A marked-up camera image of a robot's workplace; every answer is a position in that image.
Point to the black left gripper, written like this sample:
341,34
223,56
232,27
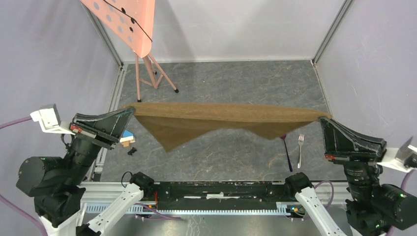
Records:
110,125

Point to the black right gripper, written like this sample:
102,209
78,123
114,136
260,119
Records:
342,143

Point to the brown cloth napkin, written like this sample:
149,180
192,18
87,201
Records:
173,124

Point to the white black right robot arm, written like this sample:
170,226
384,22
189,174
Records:
374,208

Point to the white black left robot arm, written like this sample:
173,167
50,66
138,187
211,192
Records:
54,182

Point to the blue white wooden block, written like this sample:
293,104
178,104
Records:
127,139

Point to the small black object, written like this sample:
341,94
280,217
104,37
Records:
132,151

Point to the silver fork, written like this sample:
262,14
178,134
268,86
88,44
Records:
300,144

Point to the purple spoon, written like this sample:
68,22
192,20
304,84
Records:
283,138

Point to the pink music stand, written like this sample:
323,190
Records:
132,21

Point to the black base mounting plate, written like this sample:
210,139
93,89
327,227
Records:
226,195

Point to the aluminium frame rail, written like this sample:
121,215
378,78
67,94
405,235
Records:
95,171

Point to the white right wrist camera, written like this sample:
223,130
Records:
402,159

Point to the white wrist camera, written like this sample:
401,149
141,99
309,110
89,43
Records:
402,159
49,120

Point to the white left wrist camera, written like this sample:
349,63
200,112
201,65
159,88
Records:
49,120

